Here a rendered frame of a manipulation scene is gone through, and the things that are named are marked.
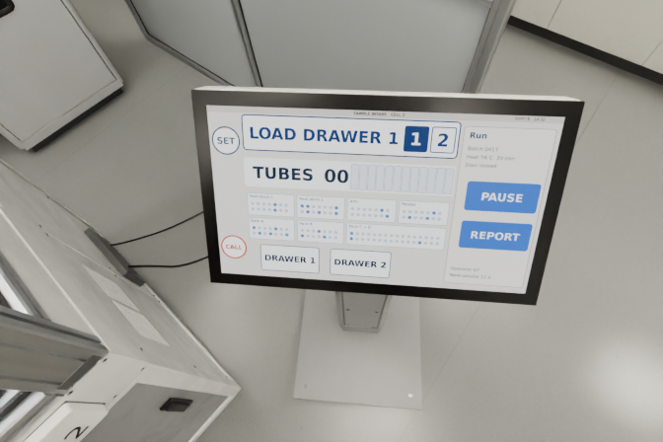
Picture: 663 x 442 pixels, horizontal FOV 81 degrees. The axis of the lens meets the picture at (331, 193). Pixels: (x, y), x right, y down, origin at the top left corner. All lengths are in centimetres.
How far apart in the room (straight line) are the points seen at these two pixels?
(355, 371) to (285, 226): 102
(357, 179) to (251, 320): 118
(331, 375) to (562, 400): 82
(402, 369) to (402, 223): 103
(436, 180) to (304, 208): 20
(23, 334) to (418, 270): 52
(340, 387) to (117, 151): 158
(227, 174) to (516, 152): 40
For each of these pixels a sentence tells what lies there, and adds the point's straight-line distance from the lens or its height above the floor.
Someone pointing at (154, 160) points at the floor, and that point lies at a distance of 217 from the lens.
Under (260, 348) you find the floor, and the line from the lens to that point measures 164.
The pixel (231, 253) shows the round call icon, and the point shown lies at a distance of 65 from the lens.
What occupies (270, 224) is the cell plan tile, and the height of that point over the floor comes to 105.
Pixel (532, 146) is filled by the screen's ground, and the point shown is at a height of 115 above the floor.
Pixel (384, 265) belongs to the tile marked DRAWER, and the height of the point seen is 100.
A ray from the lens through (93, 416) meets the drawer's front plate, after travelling 85.
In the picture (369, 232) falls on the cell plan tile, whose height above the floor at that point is 105.
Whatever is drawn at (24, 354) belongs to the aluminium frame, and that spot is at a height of 109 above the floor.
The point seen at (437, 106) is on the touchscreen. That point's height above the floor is 119.
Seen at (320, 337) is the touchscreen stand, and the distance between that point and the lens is 157.
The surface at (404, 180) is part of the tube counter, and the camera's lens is 56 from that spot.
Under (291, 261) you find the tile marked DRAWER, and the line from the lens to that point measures 63.
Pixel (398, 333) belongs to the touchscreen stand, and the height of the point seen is 4.
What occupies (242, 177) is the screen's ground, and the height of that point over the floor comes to 110.
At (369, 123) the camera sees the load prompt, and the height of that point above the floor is 117.
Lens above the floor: 158
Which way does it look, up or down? 60 degrees down
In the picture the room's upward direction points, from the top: 5 degrees counter-clockwise
